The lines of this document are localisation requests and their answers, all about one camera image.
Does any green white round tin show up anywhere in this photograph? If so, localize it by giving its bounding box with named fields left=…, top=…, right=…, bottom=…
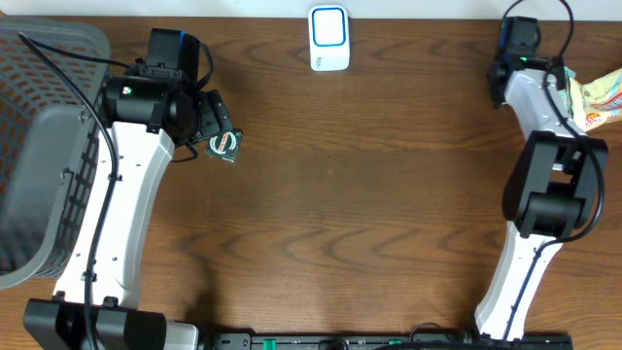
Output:
left=205, top=129, right=244, bottom=163

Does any white blue snack bag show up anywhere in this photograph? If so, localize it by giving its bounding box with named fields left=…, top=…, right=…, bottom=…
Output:
left=569, top=69, right=621, bottom=131

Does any teal snack packet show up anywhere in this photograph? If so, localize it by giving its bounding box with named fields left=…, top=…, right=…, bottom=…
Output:
left=559, top=66, right=576, bottom=109

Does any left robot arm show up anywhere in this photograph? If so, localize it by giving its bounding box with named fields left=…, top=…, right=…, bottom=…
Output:
left=23, top=28, right=241, bottom=349

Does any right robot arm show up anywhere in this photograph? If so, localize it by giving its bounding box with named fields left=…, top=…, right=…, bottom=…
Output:
left=474, top=17, right=608, bottom=344

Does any white barcode scanner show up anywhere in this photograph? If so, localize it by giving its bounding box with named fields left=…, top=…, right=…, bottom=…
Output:
left=307, top=5, right=351, bottom=72

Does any grey plastic shopping basket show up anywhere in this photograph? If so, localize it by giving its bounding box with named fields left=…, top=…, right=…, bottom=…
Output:
left=1, top=17, right=111, bottom=289

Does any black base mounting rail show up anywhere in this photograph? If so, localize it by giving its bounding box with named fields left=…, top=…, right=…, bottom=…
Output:
left=201, top=330, right=574, bottom=350

